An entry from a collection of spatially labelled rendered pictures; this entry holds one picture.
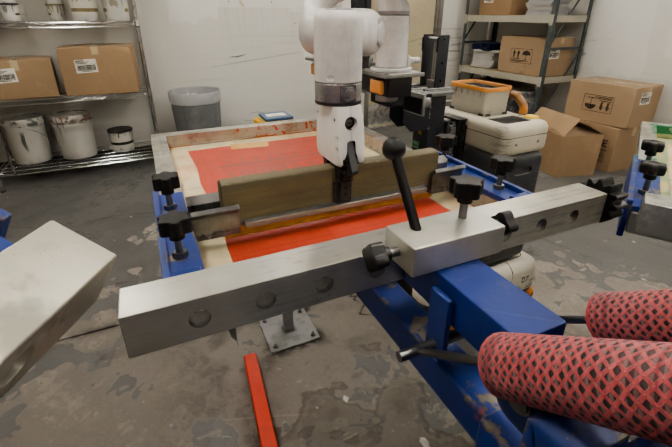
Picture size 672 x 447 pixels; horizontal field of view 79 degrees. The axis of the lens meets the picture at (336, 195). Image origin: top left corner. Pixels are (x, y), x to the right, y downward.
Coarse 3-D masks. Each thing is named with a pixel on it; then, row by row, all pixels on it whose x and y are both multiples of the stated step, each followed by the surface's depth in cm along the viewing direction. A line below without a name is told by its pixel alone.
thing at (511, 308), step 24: (480, 264) 45; (456, 288) 42; (480, 288) 42; (504, 288) 42; (456, 312) 42; (480, 312) 39; (504, 312) 38; (528, 312) 38; (552, 312) 38; (480, 336) 39
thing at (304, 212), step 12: (396, 192) 75; (420, 192) 77; (324, 204) 71; (336, 204) 71; (348, 204) 71; (360, 204) 72; (264, 216) 66; (276, 216) 66; (288, 216) 67; (300, 216) 68
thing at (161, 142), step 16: (208, 128) 119; (224, 128) 119; (240, 128) 120; (256, 128) 122; (272, 128) 124; (288, 128) 126; (304, 128) 128; (368, 128) 119; (160, 144) 105; (176, 144) 114; (192, 144) 116; (368, 144) 114; (160, 160) 93; (160, 192) 77; (448, 192) 85
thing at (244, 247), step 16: (208, 160) 104; (224, 160) 104; (208, 176) 94; (224, 176) 94; (208, 192) 85; (304, 224) 72; (320, 224) 72; (336, 224) 72; (240, 240) 67; (256, 240) 67; (272, 240) 67; (288, 240) 67; (304, 240) 67; (320, 240) 67; (240, 256) 63; (256, 256) 63
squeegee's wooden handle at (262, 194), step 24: (312, 168) 68; (360, 168) 71; (384, 168) 73; (408, 168) 75; (432, 168) 78; (240, 192) 63; (264, 192) 65; (288, 192) 67; (312, 192) 69; (360, 192) 73; (384, 192) 75; (240, 216) 65
